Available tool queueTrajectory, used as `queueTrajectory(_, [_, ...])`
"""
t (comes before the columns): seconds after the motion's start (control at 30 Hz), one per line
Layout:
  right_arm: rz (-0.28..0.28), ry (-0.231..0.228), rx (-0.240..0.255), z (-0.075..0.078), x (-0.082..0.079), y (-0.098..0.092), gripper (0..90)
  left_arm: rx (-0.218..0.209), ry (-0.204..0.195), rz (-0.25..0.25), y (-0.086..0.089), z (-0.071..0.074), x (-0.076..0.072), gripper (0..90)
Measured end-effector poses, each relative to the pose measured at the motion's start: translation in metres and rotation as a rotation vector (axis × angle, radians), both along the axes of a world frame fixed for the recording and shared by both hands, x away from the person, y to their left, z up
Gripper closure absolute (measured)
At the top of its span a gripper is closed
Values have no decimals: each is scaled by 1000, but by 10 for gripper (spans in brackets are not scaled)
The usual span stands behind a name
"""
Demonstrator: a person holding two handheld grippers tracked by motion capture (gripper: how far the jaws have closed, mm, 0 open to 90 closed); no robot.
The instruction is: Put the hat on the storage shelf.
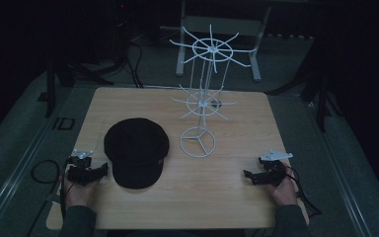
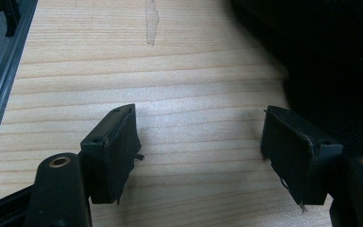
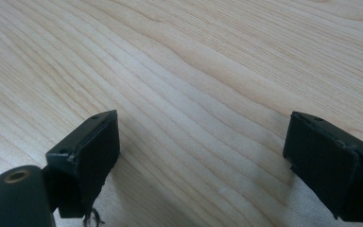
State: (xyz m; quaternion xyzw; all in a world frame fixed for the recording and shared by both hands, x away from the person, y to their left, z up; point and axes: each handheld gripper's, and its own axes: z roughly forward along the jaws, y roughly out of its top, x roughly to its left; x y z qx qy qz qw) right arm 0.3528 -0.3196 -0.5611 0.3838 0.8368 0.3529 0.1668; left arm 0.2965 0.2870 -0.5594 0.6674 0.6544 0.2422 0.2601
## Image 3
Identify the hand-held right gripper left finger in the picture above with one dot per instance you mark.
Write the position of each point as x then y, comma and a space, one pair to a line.
88, 164

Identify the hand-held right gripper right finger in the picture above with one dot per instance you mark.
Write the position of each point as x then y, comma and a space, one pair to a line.
331, 164

